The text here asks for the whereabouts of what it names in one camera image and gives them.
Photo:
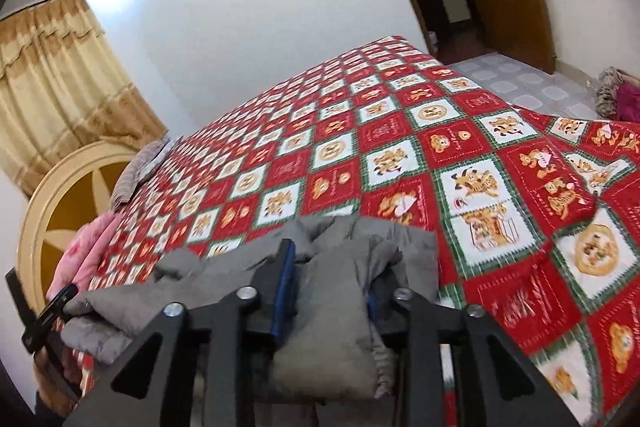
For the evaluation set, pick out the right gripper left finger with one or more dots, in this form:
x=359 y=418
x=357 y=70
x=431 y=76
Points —
x=152 y=382

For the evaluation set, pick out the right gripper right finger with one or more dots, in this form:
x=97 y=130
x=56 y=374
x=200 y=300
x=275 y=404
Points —
x=458 y=367

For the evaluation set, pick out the grey padded jacket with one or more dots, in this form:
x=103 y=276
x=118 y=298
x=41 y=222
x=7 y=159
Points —
x=334 y=351

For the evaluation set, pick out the pile of clothes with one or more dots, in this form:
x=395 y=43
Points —
x=618 y=95

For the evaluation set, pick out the left hand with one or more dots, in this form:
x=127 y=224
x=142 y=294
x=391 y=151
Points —
x=49 y=392

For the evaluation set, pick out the pink folded blanket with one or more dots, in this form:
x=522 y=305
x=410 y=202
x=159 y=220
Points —
x=81 y=259

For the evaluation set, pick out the cream round wooden headboard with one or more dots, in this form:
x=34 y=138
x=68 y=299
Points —
x=74 y=192

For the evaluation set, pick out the red patterned bed quilt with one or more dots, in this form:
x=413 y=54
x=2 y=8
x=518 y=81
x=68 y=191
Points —
x=536 y=216

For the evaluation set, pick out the striped grey pillow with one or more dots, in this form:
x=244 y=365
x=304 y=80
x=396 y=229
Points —
x=132 y=175

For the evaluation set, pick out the beige gold curtain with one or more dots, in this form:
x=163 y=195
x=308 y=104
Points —
x=62 y=88

